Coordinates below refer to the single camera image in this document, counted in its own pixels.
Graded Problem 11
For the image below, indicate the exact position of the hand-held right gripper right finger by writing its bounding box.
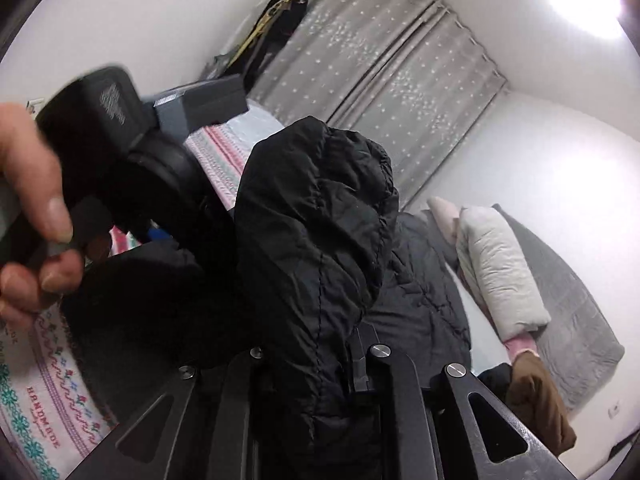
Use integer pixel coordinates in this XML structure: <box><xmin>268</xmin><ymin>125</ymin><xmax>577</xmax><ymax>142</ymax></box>
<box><xmin>347</xmin><ymin>322</ymin><xmax>568</xmax><ymax>480</ymax></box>

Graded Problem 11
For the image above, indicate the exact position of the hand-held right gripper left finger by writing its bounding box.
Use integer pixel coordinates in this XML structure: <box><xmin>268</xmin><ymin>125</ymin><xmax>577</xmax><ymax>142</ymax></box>
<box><xmin>65</xmin><ymin>346</ymin><xmax>263</xmax><ymax>480</ymax></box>

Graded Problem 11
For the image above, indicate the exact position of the black quilted jacket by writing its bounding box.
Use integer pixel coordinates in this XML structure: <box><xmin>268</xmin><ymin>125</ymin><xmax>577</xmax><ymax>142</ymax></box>
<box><xmin>62</xmin><ymin>116</ymin><xmax>473</xmax><ymax>480</ymax></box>

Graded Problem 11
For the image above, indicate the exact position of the person's left hand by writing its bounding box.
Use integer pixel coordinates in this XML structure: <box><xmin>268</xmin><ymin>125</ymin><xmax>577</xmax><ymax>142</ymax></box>
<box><xmin>0</xmin><ymin>102</ymin><xmax>85</xmax><ymax>332</ymax></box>

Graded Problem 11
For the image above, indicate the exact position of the black folded garment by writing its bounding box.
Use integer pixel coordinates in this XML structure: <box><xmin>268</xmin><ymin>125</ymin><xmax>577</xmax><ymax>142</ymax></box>
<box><xmin>477</xmin><ymin>362</ymin><xmax>516</xmax><ymax>397</ymax></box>

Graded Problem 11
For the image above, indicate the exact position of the pink cloth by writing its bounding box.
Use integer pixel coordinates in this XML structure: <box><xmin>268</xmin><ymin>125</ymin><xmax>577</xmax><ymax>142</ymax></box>
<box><xmin>504</xmin><ymin>336</ymin><xmax>538</xmax><ymax>362</ymax></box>

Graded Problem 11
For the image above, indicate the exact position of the brown folded garment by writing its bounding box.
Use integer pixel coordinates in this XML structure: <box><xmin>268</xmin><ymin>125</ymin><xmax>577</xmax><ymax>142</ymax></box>
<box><xmin>510</xmin><ymin>352</ymin><xmax>578</xmax><ymax>453</ymax></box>

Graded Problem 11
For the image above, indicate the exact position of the cream pillow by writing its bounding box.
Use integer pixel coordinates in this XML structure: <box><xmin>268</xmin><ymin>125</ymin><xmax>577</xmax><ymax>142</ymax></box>
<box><xmin>456</xmin><ymin>206</ymin><xmax>552</xmax><ymax>343</ymax></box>

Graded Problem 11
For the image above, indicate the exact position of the pink pillow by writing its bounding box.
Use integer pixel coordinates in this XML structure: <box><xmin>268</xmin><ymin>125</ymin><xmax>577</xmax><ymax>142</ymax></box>
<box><xmin>427</xmin><ymin>196</ymin><xmax>463</xmax><ymax>251</ymax></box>

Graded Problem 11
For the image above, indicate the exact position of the patterned striped blanket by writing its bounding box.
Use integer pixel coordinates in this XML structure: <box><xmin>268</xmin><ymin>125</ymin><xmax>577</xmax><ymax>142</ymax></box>
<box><xmin>0</xmin><ymin>122</ymin><xmax>251</xmax><ymax>480</ymax></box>

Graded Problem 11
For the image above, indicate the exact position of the grey padded headboard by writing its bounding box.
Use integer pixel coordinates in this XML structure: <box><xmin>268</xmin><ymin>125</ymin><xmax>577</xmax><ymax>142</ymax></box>
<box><xmin>492</xmin><ymin>204</ymin><xmax>626</xmax><ymax>411</ymax></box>

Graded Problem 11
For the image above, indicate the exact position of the hanging black garment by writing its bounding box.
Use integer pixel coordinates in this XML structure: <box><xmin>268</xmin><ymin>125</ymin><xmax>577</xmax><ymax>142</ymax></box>
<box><xmin>240</xmin><ymin>0</ymin><xmax>311</xmax><ymax>91</ymax></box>

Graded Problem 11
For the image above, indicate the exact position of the grey patterned curtain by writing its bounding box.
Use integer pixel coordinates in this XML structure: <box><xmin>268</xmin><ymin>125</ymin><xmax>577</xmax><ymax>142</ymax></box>
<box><xmin>250</xmin><ymin>0</ymin><xmax>446</xmax><ymax>128</ymax></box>
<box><xmin>325</xmin><ymin>2</ymin><xmax>508</xmax><ymax>211</ymax></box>

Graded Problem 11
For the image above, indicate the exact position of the yellow strap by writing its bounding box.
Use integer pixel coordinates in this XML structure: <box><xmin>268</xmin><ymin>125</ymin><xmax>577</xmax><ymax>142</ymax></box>
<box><xmin>235</xmin><ymin>0</ymin><xmax>303</xmax><ymax>58</ymax></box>

